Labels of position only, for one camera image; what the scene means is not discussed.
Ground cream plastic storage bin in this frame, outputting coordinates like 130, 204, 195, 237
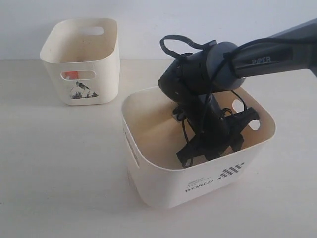
40, 17, 120, 106
121, 87, 276, 209

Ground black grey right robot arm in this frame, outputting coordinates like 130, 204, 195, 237
158, 19, 317, 168

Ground red object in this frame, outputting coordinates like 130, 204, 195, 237
61, 71, 79, 80

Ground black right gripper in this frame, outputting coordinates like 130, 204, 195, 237
176, 107, 260, 168

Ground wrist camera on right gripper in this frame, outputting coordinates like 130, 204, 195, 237
172, 106, 188, 123

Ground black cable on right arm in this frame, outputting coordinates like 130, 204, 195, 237
159, 34, 248, 144

